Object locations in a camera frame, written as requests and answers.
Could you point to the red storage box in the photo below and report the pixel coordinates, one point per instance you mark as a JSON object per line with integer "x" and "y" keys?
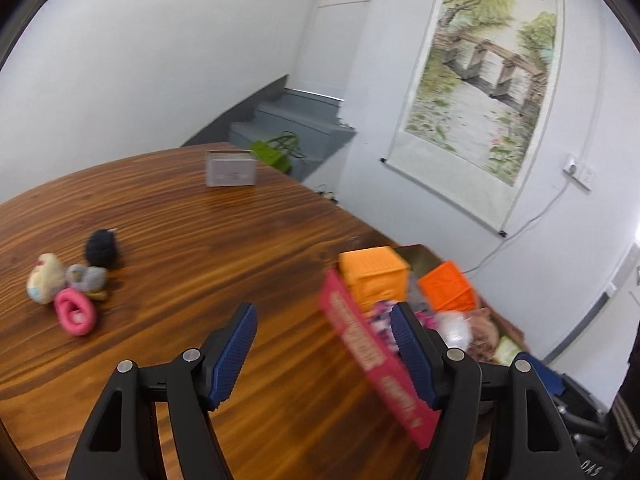
{"x": 365, "y": 345}

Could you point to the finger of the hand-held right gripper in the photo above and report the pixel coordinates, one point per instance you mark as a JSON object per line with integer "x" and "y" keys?
{"x": 550, "y": 380}

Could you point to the pastel sock ball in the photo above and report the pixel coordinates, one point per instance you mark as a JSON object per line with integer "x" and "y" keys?
{"x": 45, "y": 277}

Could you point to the grey stairs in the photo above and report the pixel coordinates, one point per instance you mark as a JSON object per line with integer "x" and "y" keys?
{"x": 300, "y": 115}

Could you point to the hanging scroll painting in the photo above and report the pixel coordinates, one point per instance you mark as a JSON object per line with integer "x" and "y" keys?
{"x": 475, "y": 85}

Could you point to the tan stocking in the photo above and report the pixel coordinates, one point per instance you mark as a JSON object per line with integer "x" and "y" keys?
{"x": 482, "y": 332}

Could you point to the person's dark striped clothing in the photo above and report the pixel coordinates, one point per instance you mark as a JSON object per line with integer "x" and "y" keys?
{"x": 631, "y": 410}

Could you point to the grey sock ball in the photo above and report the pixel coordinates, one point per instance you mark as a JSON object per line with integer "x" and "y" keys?
{"x": 90, "y": 277}

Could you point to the small orange plastic cube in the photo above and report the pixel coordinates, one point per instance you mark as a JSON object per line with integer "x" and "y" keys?
{"x": 445, "y": 285}

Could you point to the yellow green cardboard box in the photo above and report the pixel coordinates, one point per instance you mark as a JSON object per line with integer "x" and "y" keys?
{"x": 506, "y": 350}

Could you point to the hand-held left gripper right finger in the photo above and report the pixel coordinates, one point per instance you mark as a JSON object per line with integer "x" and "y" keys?
{"x": 415, "y": 355}

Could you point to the white wall socket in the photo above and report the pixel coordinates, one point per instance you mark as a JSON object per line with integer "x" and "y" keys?
{"x": 580, "y": 172}

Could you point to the wooden desk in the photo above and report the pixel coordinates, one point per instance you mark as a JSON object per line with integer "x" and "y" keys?
{"x": 200, "y": 240}

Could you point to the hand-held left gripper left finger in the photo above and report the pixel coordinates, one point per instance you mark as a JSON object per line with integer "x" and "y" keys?
{"x": 232, "y": 355}

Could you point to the pink leopard print sock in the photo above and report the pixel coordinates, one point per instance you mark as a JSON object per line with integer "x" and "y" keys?
{"x": 382, "y": 317}

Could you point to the large orange plastic cube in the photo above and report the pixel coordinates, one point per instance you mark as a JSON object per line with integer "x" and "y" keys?
{"x": 372, "y": 270}

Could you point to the green bag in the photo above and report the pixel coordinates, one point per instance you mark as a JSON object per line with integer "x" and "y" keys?
{"x": 270, "y": 152}

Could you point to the black sock ball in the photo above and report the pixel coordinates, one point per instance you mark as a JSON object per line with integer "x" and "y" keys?
{"x": 102, "y": 249}

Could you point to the grey tissue box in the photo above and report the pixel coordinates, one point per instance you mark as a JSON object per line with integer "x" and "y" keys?
{"x": 230, "y": 172}

